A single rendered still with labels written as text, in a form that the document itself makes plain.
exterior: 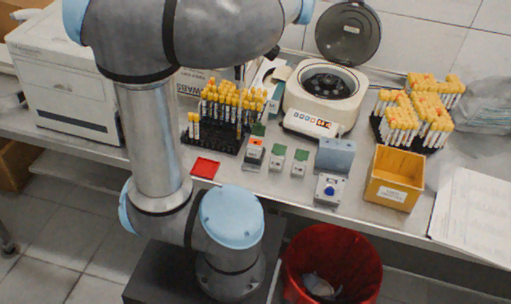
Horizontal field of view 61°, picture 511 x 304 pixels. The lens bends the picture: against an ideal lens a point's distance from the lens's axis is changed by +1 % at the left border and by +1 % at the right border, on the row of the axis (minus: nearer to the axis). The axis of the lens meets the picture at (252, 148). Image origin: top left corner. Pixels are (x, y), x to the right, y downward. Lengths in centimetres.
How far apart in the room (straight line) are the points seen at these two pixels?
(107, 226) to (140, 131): 162
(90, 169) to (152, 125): 151
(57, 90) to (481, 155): 126
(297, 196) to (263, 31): 73
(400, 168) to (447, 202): 15
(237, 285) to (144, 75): 50
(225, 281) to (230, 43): 53
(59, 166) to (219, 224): 151
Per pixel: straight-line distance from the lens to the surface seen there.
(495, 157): 155
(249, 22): 51
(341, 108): 133
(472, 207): 134
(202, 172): 123
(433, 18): 159
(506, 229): 133
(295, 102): 136
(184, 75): 144
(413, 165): 130
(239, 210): 78
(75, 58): 119
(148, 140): 66
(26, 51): 128
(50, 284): 215
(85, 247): 221
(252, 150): 121
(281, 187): 121
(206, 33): 49
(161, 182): 74
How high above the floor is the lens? 179
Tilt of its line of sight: 44 degrees down
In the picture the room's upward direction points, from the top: 6 degrees clockwise
